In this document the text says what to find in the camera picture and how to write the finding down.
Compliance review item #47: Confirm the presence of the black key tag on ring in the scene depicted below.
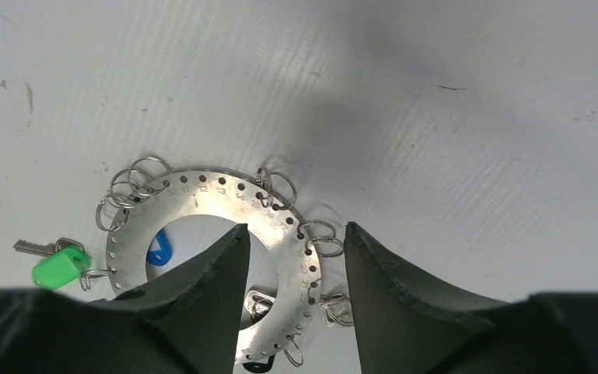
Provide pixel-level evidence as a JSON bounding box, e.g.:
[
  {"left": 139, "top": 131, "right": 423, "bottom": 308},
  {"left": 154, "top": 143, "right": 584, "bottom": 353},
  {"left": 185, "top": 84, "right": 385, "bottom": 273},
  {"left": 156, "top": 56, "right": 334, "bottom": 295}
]
[{"left": 242, "top": 361, "right": 273, "bottom": 374}]

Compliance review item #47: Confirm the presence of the large metal keyring disc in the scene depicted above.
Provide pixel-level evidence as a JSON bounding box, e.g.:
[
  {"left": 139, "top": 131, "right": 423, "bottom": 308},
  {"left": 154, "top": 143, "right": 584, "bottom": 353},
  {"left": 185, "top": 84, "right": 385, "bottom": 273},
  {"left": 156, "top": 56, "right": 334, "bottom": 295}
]
[{"left": 95, "top": 160, "right": 354, "bottom": 367}]

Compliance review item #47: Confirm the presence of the green key tag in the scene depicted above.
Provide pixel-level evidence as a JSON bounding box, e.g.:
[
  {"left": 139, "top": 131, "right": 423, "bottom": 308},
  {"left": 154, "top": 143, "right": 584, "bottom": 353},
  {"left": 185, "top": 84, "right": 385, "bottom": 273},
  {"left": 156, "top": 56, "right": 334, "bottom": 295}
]
[{"left": 13, "top": 238, "right": 91, "bottom": 290}]

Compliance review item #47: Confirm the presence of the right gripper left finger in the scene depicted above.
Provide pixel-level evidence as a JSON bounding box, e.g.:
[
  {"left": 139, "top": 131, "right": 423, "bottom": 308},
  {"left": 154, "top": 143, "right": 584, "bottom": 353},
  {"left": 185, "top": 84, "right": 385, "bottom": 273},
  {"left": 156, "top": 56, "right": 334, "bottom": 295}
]
[{"left": 0, "top": 224, "right": 251, "bottom": 373}]

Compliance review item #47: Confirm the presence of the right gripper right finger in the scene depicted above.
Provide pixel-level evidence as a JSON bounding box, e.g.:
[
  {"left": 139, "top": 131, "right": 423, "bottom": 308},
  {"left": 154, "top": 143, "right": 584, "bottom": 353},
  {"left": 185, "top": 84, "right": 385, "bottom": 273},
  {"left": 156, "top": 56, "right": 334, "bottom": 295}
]
[{"left": 344, "top": 222, "right": 598, "bottom": 373}]

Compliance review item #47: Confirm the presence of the blue key tag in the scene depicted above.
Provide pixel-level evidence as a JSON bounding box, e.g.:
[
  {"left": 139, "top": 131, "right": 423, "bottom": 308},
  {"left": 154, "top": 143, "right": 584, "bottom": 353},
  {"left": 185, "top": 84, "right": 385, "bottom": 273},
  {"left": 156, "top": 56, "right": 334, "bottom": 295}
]
[{"left": 146, "top": 229, "right": 173, "bottom": 266}]

